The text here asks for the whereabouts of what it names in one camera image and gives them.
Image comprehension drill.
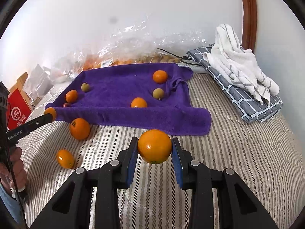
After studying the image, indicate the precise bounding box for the small orange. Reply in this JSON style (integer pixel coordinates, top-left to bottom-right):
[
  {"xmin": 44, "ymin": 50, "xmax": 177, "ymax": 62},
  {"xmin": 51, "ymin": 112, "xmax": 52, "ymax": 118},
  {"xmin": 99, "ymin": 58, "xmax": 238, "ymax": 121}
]
[
  {"xmin": 43, "ymin": 107, "xmax": 57, "ymax": 122},
  {"xmin": 56, "ymin": 149, "xmax": 75, "ymax": 169}
]

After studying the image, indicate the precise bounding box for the smooth orange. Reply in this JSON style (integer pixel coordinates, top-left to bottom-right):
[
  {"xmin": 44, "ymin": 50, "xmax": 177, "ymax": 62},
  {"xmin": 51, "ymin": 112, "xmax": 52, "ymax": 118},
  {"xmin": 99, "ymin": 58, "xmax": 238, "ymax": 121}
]
[{"xmin": 137, "ymin": 129, "xmax": 172, "ymax": 164}]

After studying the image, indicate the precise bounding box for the person's left hand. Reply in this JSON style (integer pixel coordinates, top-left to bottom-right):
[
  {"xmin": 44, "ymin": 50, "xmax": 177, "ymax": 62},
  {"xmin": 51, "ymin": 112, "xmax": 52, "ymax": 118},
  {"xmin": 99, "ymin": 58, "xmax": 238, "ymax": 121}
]
[{"xmin": 1, "ymin": 147, "xmax": 27, "ymax": 196}]

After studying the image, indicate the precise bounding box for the red cardboard box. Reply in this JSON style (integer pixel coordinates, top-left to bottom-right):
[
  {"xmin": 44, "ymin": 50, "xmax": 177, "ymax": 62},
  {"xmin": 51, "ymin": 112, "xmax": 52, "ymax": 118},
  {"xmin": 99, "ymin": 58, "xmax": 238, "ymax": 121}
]
[{"xmin": 6, "ymin": 89, "xmax": 31, "ymax": 130}]

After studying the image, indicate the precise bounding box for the small orange on bed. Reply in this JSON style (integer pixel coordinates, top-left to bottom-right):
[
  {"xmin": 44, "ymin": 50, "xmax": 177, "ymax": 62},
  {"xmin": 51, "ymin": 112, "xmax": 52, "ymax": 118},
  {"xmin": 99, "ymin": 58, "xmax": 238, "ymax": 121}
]
[{"xmin": 56, "ymin": 149, "xmax": 75, "ymax": 169}]

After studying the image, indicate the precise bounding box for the orange with sticker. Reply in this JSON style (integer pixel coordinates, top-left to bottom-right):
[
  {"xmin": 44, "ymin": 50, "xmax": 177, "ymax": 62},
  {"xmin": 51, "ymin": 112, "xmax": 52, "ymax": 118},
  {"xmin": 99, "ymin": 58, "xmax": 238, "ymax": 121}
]
[{"xmin": 69, "ymin": 118, "xmax": 91, "ymax": 141}]

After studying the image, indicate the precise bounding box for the striped bed quilt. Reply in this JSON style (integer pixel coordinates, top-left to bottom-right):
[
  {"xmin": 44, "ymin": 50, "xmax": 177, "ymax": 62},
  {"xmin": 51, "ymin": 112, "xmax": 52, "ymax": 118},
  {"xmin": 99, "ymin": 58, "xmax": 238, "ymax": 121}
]
[{"xmin": 18, "ymin": 72, "xmax": 303, "ymax": 229}]

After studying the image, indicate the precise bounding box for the small red fruit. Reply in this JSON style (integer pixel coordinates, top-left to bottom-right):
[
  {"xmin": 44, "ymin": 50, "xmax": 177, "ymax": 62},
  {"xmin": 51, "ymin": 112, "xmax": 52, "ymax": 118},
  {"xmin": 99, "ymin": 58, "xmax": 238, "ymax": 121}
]
[{"xmin": 63, "ymin": 103, "xmax": 70, "ymax": 108}]

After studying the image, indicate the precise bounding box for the crumpled clear plastic bag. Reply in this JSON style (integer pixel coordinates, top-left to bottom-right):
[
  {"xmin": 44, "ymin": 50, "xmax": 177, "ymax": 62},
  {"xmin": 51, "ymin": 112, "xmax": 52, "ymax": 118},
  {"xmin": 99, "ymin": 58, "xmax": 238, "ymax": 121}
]
[{"xmin": 22, "ymin": 64, "xmax": 53, "ymax": 102}]

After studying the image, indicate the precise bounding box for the orange on towel left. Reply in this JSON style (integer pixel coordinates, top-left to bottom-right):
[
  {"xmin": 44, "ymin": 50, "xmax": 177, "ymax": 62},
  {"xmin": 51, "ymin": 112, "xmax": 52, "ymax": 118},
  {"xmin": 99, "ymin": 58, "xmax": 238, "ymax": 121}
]
[{"xmin": 65, "ymin": 90, "xmax": 78, "ymax": 103}]

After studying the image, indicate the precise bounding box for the orange on towel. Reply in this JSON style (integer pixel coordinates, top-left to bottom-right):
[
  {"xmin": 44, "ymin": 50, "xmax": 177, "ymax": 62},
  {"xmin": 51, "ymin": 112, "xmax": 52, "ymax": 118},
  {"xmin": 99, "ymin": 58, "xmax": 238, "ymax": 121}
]
[
  {"xmin": 152, "ymin": 70, "xmax": 168, "ymax": 84},
  {"xmin": 130, "ymin": 97, "xmax": 147, "ymax": 108},
  {"xmin": 65, "ymin": 90, "xmax": 78, "ymax": 103}
]

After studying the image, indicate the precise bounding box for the orange on towel centre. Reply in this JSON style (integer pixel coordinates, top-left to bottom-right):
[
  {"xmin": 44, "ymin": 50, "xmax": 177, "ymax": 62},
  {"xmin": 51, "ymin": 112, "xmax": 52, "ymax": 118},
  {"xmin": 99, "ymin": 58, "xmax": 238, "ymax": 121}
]
[{"xmin": 130, "ymin": 97, "xmax": 147, "ymax": 108}]

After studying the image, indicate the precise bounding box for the purple towel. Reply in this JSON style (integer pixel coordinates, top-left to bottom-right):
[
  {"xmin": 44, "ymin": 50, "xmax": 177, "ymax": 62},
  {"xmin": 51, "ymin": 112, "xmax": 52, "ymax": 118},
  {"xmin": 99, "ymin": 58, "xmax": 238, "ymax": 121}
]
[{"xmin": 46, "ymin": 63, "xmax": 211, "ymax": 135}]

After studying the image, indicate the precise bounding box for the green-brown fruit left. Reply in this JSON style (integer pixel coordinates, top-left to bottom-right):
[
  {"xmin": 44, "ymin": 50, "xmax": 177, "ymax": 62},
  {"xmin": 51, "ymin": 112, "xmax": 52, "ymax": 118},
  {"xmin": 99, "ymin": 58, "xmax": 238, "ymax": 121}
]
[{"xmin": 81, "ymin": 83, "xmax": 91, "ymax": 93}]

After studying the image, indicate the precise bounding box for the green-brown fruit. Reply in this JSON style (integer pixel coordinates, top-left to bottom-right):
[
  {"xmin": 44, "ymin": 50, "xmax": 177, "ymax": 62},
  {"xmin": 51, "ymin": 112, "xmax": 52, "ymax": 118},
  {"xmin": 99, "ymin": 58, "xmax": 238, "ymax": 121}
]
[
  {"xmin": 81, "ymin": 83, "xmax": 91, "ymax": 93},
  {"xmin": 152, "ymin": 88, "xmax": 165, "ymax": 100}
]

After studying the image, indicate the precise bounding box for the green-brown fruit right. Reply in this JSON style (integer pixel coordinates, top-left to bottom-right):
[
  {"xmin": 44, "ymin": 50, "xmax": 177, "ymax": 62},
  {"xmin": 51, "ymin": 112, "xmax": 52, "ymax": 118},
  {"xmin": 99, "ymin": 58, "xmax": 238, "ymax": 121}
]
[{"xmin": 152, "ymin": 88, "xmax": 165, "ymax": 100}]

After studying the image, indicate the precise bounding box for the orange on towel far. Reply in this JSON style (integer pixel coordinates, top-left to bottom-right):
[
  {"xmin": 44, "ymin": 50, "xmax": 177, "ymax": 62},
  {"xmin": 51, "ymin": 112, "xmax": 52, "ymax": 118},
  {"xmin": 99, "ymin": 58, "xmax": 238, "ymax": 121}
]
[{"xmin": 152, "ymin": 70, "xmax": 168, "ymax": 84}]

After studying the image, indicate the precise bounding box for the grey checked folded cloth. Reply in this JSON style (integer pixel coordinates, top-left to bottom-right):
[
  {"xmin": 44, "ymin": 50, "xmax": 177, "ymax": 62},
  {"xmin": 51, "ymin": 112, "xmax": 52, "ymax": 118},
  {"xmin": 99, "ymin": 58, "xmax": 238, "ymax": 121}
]
[{"xmin": 187, "ymin": 45, "xmax": 283, "ymax": 123}]

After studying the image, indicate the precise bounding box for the clear plastic fruit bag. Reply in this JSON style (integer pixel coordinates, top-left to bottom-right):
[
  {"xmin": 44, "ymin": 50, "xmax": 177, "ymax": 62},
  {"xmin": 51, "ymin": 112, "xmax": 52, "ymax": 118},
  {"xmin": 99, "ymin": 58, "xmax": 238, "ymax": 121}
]
[{"xmin": 50, "ymin": 20, "xmax": 207, "ymax": 83}]

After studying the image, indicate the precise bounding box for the white striped towel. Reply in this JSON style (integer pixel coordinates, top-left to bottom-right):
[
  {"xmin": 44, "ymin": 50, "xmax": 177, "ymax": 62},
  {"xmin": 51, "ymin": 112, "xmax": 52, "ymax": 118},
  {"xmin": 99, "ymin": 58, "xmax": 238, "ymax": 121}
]
[{"xmin": 203, "ymin": 24, "xmax": 280, "ymax": 106}]

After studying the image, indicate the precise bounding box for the black cable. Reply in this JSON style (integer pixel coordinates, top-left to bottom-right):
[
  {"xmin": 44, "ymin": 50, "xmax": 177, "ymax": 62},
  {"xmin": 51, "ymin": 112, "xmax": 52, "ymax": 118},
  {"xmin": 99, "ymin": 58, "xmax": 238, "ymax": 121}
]
[{"xmin": 157, "ymin": 48, "xmax": 203, "ymax": 67}]

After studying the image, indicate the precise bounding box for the brown wooden door frame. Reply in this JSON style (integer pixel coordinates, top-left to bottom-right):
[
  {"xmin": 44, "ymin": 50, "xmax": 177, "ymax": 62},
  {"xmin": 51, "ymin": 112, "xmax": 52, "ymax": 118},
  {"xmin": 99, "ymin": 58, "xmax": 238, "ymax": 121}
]
[{"xmin": 241, "ymin": 0, "xmax": 258, "ymax": 51}]

